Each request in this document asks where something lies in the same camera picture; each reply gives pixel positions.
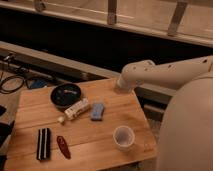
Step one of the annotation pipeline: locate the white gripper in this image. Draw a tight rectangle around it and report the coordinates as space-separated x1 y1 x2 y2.
116 75 137 93

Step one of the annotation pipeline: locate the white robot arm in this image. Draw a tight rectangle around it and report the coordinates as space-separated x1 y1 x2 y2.
116 55 213 171

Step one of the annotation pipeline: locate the blue sponge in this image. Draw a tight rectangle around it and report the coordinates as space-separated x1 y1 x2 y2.
90 103 104 121

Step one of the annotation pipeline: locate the white tube bottle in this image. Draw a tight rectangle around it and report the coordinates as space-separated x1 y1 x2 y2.
64 98 90 120

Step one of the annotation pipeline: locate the black round bowl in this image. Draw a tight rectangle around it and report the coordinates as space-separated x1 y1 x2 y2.
50 83 81 108

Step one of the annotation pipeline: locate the small white cap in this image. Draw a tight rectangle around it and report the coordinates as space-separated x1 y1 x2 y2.
57 116 65 124

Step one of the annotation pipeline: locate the blue box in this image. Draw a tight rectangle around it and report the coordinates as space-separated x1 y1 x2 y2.
27 78 47 89

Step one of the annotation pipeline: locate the black white striped case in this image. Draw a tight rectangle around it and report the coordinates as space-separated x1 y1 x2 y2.
36 128 51 161

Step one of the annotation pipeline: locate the wooden shelf rail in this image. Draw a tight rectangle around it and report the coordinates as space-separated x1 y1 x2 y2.
0 41 176 104

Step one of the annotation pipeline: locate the black cable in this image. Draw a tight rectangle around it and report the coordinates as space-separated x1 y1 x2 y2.
0 65 29 95

